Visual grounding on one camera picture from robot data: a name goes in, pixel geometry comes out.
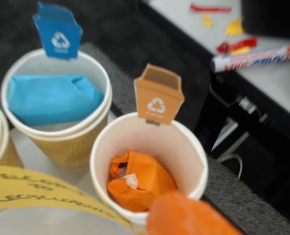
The blue recycling bin label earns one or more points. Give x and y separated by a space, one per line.
58 34

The white marker pen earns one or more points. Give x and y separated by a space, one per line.
254 58

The orange recycling bin label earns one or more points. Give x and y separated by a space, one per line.
158 98

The orange paper ball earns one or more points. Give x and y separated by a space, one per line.
140 181

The yellow welcome paper sign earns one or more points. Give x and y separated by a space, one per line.
37 188

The small yellow paper scrap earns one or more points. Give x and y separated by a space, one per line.
207 20

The large yellow paper scrap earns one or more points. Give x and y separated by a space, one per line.
235 27

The blue paper ball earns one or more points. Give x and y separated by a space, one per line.
54 98

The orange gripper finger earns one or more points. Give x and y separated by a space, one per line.
184 215

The flat red wrapper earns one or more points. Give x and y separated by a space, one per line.
209 7

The ribbed beige paper cup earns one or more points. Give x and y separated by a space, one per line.
0 147
69 149
147 137

